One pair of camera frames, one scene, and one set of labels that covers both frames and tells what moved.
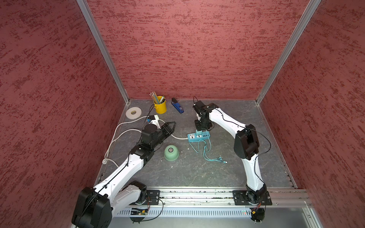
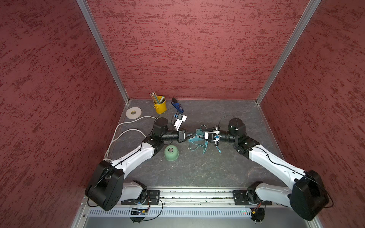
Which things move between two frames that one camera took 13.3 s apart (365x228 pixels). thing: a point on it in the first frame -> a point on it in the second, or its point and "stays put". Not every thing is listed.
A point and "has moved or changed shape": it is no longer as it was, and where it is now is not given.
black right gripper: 199,127 -> 206,138
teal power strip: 193,137 stays put
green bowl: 171,153 stays put
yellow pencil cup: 160,108 stays put
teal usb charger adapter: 198,133 stays put
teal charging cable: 219,159 has moved or changed shape
